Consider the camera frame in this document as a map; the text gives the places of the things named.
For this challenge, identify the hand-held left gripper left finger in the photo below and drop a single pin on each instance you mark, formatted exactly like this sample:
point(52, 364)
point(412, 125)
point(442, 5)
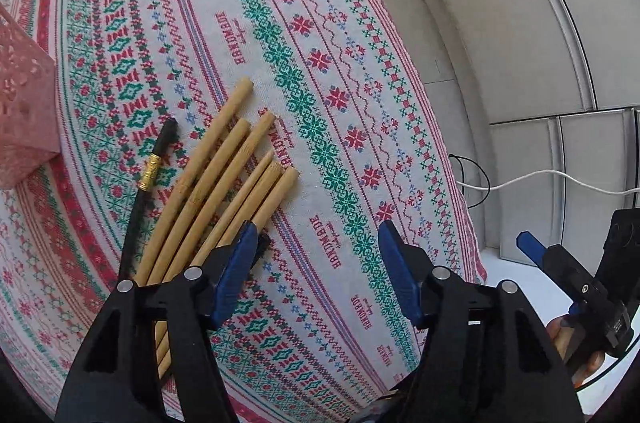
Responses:
point(235, 273)

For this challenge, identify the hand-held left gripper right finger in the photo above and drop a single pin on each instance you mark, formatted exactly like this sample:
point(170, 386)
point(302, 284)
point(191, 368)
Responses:
point(400, 273)

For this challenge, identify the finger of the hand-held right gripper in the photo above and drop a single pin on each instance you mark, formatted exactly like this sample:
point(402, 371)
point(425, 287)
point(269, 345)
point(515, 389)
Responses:
point(532, 247)

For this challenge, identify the bundle of bamboo chopsticks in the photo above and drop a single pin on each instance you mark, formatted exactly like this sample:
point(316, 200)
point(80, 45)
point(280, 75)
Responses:
point(220, 163)

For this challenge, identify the pink perforated utensil holder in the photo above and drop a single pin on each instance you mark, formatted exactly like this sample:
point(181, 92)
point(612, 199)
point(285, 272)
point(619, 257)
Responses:
point(25, 103)

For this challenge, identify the person's right hand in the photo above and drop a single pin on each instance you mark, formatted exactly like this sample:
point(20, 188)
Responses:
point(559, 335)

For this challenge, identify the white kitchen base cabinets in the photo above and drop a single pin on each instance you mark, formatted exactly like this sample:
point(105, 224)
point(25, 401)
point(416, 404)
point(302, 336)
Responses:
point(590, 153)

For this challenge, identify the black chopstick with gold band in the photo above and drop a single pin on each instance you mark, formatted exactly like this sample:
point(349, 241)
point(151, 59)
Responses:
point(150, 165)

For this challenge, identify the patterned embroidered tablecloth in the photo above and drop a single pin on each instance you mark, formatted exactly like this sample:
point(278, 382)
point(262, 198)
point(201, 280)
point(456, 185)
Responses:
point(300, 53)

